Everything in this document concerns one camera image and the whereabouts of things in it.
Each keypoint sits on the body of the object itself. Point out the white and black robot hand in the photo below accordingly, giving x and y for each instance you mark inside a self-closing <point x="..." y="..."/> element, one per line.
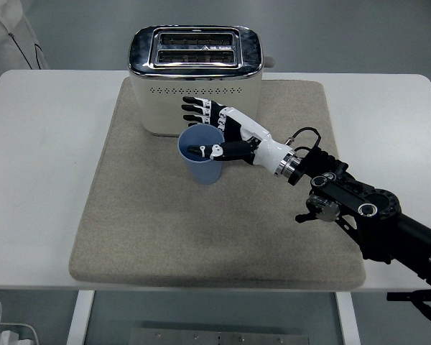
<point x="269" y="151"/>

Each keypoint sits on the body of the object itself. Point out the beige fabric mat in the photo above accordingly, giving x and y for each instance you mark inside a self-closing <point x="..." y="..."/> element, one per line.
<point x="201" y="223"/>

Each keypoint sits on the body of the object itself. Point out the black table control panel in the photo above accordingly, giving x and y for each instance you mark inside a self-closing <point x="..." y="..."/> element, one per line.
<point x="397" y="297"/>

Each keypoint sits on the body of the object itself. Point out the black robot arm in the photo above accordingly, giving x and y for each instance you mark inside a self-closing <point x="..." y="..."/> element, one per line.
<point x="380" y="219"/>

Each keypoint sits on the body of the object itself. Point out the white power strip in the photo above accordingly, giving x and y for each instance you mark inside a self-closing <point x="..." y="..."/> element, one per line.
<point x="10" y="336"/>

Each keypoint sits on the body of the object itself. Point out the white table leg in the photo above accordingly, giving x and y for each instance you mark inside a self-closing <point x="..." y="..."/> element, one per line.
<point x="348" y="320"/>
<point x="79" y="320"/>

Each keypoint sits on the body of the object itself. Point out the cream and chrome toaster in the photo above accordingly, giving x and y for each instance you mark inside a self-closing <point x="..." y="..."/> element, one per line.
<point x="197" y="79"/>

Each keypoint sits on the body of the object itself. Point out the person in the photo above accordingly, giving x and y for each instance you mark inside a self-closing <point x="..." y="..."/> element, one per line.
<point x="3" y="39"/>

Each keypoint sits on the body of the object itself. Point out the blue plastic cup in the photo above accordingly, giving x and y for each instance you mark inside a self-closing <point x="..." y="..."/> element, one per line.
<point x="206" y="172"/>

